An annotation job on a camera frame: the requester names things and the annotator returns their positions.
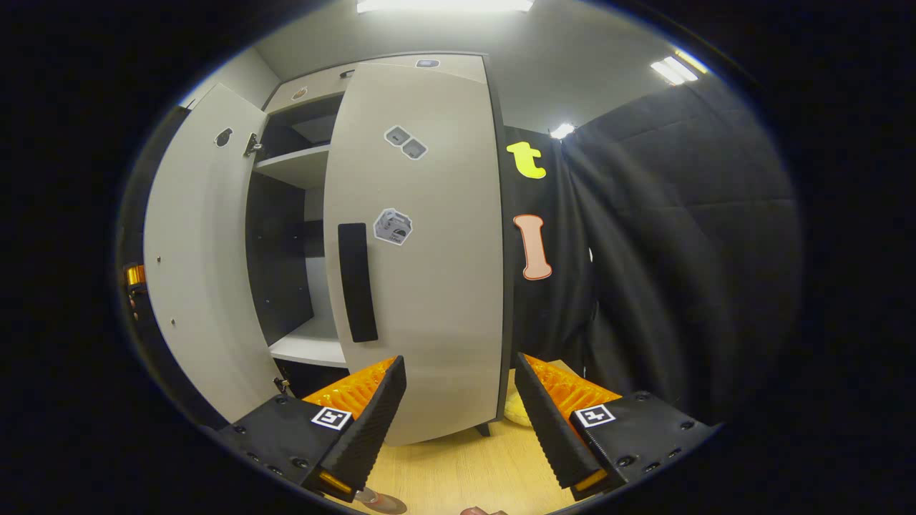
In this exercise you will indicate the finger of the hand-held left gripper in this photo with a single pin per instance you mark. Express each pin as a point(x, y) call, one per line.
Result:
point(136, 275)

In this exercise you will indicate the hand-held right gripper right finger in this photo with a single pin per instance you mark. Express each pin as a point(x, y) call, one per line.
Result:
point(547, 429)

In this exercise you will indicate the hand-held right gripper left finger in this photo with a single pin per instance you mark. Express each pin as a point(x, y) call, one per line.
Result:
point(372, 429)

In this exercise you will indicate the white cabinet door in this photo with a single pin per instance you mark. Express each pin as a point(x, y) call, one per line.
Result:
point(436, 300)
point(200, 250)

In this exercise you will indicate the round brown coaster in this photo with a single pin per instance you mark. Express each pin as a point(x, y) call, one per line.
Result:
point(390, 504)

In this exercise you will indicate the grey white cabinet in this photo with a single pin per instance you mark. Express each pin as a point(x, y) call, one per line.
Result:
point(297, 164)

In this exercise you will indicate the yellow round object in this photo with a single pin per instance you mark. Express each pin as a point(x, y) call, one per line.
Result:
point(517, 413)

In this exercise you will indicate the black backdrop cloth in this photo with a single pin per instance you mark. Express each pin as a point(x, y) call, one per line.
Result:
point(680, 250)

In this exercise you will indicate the small ceiling light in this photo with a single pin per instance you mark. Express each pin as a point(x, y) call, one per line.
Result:
point(562, 131)

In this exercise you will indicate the square ceiling light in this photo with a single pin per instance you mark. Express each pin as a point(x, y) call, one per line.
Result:
point(676, 68)

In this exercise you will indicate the long ceiling light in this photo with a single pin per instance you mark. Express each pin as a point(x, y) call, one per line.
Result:
point(444, 4)

